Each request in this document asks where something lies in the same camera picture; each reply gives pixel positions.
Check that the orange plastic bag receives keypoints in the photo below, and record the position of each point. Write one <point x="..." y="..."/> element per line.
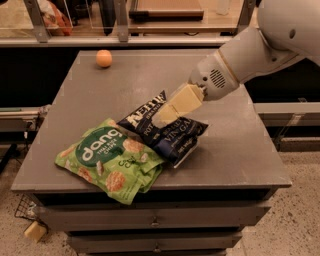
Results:
<point x="53" y="18"/>

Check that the grey drawer cabinet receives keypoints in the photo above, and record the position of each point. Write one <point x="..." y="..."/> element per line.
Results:
<point x="202" y="206"/>

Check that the blue chip bag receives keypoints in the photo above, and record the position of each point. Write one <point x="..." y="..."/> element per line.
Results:
<point x="173" y="142"/>

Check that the yellow sponge block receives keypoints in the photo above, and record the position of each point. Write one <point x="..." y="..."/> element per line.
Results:
<point x="35" y="231"/>

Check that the lower drawer knob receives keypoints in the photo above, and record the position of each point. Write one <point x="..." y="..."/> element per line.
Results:
<point x="157" y="249"/>

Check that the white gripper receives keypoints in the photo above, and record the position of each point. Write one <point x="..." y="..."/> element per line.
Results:
<point x="212" y="80"/>

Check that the green rice chip bag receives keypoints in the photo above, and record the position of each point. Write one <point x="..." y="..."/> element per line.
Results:
<point x="111" y="160"/>

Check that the upper drawer knob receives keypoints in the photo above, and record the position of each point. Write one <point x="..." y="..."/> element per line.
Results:
<point x="154" y="223"/>

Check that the black wire basket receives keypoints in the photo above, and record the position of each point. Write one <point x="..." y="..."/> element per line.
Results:
<point x="25" y="209"/>

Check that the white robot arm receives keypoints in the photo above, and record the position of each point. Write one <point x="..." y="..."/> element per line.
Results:
<point x="287" y="32"/>

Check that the drawer knob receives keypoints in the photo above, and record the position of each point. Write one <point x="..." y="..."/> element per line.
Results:
<point x="154" y="223"/>
<point x="157" y="249"/>

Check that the grey metal shelf frame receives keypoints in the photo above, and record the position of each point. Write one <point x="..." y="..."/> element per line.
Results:
<point x="106" y="24"/>

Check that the wooden board on shelf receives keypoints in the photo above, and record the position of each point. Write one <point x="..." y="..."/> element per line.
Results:
<point x="147" y="9"/>

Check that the orange ball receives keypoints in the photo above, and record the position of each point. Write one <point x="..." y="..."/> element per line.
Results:
<point x="104" y="58"/>

